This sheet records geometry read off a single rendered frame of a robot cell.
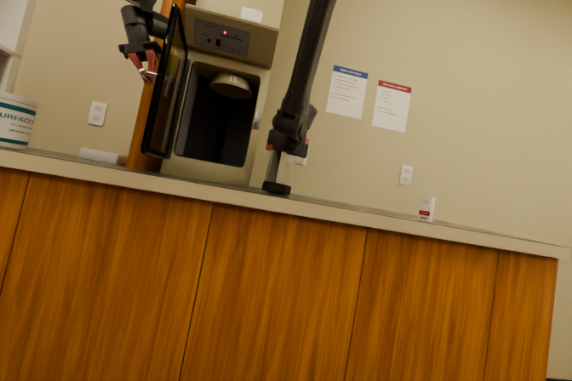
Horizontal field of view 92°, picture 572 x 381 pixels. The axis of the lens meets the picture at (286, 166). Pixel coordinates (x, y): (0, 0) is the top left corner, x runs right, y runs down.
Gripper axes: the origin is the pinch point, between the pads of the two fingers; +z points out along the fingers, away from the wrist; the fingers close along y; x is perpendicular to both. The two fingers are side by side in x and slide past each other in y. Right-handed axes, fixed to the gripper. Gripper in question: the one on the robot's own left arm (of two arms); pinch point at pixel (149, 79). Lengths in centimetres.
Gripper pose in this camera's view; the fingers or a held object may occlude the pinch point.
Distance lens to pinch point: 90.1
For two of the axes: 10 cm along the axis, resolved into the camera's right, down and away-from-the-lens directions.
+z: 2.3, 9.7, 0.4
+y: -9.4, 2.3, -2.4
